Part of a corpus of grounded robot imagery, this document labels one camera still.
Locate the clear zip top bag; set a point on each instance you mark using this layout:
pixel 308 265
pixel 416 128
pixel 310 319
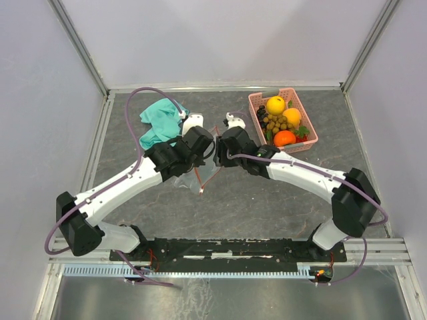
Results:
pixel 193 178

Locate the yellow lemon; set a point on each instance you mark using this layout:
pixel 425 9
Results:
pixel 275 105

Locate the teal cloth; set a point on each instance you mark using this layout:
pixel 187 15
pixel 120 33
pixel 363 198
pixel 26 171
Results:
pixel 165 120

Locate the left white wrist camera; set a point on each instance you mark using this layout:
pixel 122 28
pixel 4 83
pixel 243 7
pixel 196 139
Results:
pixel 192 120

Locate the dark grape bunch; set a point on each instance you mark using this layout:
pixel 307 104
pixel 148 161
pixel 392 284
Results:
pixel 262 116

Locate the yellow orange peach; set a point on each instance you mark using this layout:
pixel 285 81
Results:
pixel 293 116

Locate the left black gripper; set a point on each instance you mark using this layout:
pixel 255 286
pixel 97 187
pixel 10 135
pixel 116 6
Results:
pixel 200 160

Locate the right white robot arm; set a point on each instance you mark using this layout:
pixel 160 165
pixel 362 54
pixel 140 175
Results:
pixel 352 197

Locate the pink plastic basket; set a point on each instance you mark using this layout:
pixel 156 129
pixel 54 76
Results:
pixel 292 101

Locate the brown longan bunch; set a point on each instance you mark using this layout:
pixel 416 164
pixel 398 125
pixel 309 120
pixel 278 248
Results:
pixel 276 124

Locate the orange persimmon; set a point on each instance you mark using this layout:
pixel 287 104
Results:
pixel 283 138

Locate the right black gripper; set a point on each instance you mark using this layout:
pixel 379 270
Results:
pixel 219 156

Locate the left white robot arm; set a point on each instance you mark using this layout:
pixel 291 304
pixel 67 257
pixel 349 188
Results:
pixel 81 216

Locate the light blue cable duct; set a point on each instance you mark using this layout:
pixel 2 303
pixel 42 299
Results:
pixel 122 270

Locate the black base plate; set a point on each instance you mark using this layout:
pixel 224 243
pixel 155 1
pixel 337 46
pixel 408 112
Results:
pixel 229 255

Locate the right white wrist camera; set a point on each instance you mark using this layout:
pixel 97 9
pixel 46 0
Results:
pixel 234 121

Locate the red strawberries with leaves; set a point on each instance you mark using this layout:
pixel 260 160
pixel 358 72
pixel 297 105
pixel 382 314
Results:
pixel 301 134

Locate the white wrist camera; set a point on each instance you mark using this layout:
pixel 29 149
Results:
pixel 192 120
pixel 234 121

